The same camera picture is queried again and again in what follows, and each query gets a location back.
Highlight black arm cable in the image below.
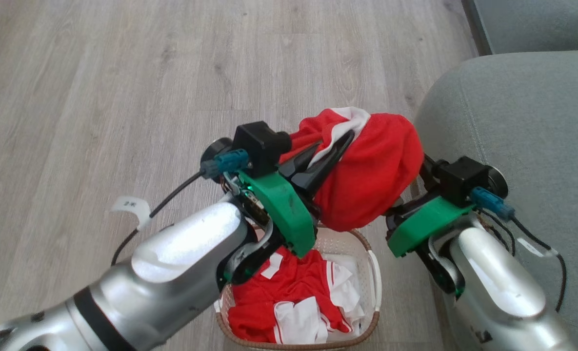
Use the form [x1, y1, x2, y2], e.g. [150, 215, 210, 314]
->
[481, 210, 567, 313]
[111, 171, 206, 266]

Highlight white garment with red stripes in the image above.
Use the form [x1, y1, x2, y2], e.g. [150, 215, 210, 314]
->
[273, 253, 367, 345]

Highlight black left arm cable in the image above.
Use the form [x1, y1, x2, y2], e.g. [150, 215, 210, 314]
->
[111, 171, 206, 266]

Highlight blue left cable connector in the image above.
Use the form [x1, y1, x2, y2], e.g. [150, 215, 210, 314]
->
[201, 149, 250, 179]

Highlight red and white garment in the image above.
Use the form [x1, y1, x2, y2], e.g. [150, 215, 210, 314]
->
[279, 107, 425, 233]

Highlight grey sofa side section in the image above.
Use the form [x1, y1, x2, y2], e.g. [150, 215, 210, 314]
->
[462, 0, 578, 56]

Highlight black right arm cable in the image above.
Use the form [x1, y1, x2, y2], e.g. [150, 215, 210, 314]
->
[481, 210, 567, 313]

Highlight grey sofa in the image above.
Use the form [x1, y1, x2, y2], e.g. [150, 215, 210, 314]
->
[412, 49, 578, 351]

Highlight white left cable label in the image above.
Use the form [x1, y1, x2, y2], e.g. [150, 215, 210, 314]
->
[111, 195, 152, 231]

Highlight white basket with brown rim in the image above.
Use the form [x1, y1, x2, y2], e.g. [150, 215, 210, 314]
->
[214, 226, 382, 351]

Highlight white cable label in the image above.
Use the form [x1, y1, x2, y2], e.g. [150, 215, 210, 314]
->
[517, 237, 559, 257]
[111, 195, 152, 231]

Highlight white right cable label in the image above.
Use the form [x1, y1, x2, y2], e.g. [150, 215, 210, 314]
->
[517, 237, 559, 257]

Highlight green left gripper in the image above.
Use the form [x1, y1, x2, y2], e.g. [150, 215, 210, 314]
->
[238, 130, 356, 258]

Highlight red garment with white label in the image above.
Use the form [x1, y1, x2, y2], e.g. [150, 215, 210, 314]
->
[228, 246, 353, 343]

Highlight blue cable connector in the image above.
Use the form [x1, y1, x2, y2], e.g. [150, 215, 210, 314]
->
[470, 187, 516, 221]
[201, 149, 250, 179]

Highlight blue right cable connector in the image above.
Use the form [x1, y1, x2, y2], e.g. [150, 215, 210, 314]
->
[470, 187, 516, 221]

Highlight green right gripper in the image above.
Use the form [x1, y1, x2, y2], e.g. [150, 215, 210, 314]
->
[385, 154, 476, 258]

